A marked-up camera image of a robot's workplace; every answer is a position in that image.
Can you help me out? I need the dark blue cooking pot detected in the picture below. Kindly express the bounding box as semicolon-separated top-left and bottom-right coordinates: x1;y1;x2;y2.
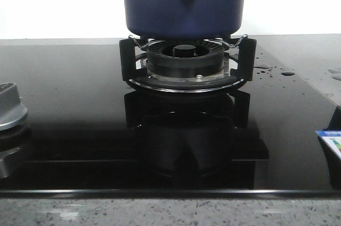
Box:
124;0;244;39

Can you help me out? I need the black pot support grate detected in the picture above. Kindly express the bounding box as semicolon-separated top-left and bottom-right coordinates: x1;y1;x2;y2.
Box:
119;35;257;94

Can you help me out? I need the black gas burner head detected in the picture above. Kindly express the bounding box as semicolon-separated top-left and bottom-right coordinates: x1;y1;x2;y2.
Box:
146;40;228;81

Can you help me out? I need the black glass gas cooktop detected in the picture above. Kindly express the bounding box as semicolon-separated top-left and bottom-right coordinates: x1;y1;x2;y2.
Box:
1;44;340;199

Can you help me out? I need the silver stove control knob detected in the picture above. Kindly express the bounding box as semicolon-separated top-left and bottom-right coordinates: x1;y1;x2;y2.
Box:
1;83;28;131

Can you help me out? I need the blue energy label sticker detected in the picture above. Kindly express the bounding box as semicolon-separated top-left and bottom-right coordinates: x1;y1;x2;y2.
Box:
316;130;340;159

